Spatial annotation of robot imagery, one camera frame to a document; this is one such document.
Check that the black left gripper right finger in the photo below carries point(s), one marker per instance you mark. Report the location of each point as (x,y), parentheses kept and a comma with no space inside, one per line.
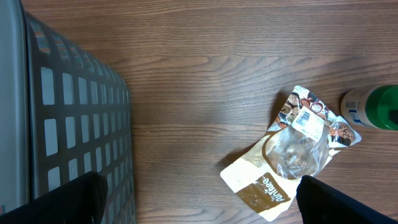
(321,204)

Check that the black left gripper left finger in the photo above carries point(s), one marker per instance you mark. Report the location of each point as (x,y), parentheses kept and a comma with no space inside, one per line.
(81,200)

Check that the brown white snack bag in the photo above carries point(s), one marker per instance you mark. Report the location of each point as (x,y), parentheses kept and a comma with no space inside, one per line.
(301,141)

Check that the green lidded jar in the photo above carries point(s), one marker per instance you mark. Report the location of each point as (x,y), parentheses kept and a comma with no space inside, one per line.
(371,106)

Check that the grey plastic basket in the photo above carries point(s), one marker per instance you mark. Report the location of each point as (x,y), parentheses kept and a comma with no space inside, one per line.
(63,113)

